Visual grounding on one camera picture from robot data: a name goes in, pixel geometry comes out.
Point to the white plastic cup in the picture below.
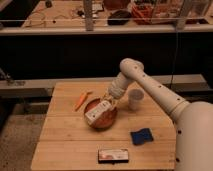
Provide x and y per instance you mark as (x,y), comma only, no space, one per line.
(135,97)

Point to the orange carrot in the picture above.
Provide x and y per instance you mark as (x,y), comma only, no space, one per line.
(81,100)

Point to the black bowl on shelf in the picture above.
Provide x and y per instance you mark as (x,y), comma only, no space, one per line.
(119,17)

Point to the metal frame post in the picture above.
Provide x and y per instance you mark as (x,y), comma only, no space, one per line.
(88,14)

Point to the orange crate on shelf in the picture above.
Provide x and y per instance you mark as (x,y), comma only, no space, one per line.
(141,15)

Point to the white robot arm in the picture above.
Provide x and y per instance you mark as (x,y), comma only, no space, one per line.
(193,121)

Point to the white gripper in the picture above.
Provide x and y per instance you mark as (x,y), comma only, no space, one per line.
(112,93)

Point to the brown ceramic bowl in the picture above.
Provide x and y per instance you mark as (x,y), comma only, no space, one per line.
(106,120)

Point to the black rectangular box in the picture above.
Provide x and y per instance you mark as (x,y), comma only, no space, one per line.
(113,156)

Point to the wooden table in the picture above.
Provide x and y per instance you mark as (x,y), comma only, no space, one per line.
(67,143)

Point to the blue sponge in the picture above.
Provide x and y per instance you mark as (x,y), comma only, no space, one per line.
(142,136)

